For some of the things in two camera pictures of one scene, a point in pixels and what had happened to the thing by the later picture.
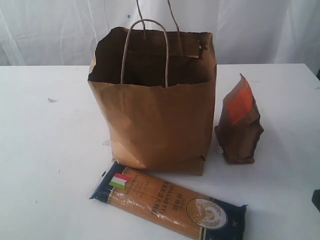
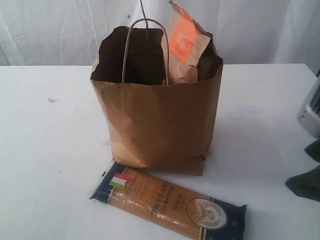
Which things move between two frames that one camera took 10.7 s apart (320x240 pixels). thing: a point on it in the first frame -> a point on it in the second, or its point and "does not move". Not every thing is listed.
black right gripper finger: (315, 198) -> (306, 185)
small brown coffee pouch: (239, 128) -> (186, 40)
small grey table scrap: (52, 100) does not move
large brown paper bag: (158, 88) does not move
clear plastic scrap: (107, 142) does not move
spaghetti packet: (163, 204) does not move
